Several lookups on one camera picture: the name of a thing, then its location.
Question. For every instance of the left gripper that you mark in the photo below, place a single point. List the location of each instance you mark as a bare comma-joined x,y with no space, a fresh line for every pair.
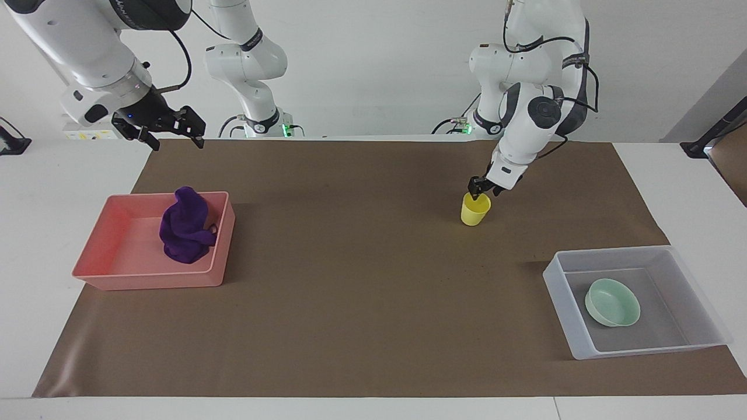
496,189

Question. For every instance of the purple cloth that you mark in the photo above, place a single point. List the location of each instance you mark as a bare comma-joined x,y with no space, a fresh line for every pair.
185,227

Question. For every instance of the green bowl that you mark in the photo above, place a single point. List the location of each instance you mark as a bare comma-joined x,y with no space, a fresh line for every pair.
613,302

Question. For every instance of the yellow plastic cup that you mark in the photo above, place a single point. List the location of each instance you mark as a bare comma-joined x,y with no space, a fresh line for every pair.
474,213

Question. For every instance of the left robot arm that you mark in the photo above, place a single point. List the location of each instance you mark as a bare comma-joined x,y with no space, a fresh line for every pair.
534,111

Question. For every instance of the pink plastic box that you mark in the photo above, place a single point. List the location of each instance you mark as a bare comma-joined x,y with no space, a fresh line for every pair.
128,256

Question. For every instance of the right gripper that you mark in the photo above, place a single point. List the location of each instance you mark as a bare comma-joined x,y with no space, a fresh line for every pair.
146,109

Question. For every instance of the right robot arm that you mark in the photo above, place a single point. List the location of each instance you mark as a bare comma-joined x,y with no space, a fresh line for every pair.
87,46

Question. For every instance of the black stand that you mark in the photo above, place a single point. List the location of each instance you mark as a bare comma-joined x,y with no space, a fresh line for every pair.
715,131
13,143

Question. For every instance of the clear plastic box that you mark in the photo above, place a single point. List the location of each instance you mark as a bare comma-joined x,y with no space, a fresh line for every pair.
633,344

